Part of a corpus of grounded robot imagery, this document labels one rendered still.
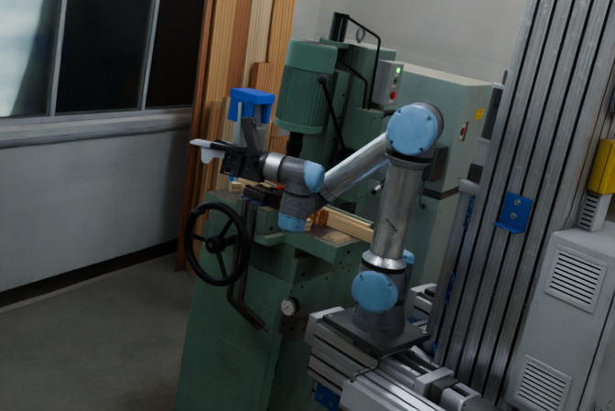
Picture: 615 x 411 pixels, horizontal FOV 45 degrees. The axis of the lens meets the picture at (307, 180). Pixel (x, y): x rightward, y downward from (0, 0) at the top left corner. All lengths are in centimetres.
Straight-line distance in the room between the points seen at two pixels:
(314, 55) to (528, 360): 122
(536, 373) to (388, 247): 48
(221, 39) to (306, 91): 164
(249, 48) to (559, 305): 290
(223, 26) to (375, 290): 253
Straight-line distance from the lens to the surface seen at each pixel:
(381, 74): 281
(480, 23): 489
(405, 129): 179
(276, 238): 252
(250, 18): 439
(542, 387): 201
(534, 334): 198
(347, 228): 259
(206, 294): 285
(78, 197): 384
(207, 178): 413
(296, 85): 258
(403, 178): 184
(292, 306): 251
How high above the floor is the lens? 168
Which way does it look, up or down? 14 degrees down
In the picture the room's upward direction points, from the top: 11 degrees clockwise
